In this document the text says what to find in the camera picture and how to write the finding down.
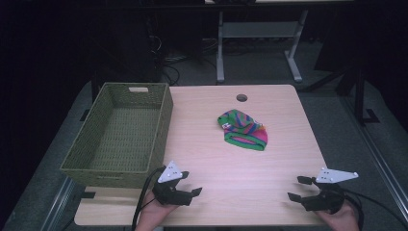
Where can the black computer tower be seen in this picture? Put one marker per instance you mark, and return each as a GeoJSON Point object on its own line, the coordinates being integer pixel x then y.
{"type": "Point", "coordinates": [134, 48]}

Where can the black metal stand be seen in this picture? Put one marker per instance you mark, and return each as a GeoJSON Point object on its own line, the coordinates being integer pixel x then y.
{"type": "Point", "coordinates": [359, 96]}

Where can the person's right hand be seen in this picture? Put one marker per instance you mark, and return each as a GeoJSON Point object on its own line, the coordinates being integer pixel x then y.
{"type": "Point", "coordinates": [340, 221]}

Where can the metal floor rail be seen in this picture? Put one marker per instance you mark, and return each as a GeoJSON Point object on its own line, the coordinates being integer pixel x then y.
{"type": "Point", "coordinates": [57, 205]}
{"type": "Point", "coordinates": [378, 160]}

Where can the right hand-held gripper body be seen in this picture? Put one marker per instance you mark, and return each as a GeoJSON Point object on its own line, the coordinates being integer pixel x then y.
{"type": "Point", "coordinates": [324, 199]}

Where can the person's left hand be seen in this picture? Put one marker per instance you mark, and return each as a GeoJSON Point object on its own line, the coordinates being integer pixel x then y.
{"type": "Point", "coordinates": [154, 213]}

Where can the striped knitted pet sweater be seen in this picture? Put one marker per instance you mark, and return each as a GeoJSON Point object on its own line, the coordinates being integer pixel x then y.
{"type": "Point", "coordinates": [243, 131]}

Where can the green woven basket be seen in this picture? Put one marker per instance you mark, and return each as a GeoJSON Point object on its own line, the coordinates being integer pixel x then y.
{"type": "Point", "coordinates": [125, 141]}

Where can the grey metal desk frame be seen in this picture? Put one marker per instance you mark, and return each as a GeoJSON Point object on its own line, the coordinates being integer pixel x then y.
{"type": "Point", "coordinates": [256, 29]}

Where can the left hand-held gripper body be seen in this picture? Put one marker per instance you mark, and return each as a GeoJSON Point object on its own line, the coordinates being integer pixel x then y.
{"type": "Point", "coordinates": [170, 194]}

